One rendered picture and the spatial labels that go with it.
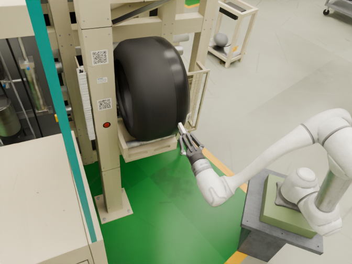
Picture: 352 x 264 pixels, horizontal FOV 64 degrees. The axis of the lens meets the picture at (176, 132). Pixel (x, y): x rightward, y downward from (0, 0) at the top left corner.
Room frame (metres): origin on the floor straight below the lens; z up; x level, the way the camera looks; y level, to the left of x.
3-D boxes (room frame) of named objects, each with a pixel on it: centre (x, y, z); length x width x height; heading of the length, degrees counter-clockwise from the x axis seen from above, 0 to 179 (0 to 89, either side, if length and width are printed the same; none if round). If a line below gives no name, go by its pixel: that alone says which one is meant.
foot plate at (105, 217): (1.17, 0.44, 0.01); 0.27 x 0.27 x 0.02; 31
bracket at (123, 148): (1.23, 0.38, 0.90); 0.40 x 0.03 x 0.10; 31
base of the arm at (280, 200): (1.06, -0.79, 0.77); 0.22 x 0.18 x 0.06; 168
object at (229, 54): (3.90, -0.49, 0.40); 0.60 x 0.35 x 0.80; 48
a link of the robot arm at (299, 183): (1.03, -0.79, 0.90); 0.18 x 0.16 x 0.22; 25
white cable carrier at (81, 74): (1.10, 0.49, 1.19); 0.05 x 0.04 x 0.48; 31
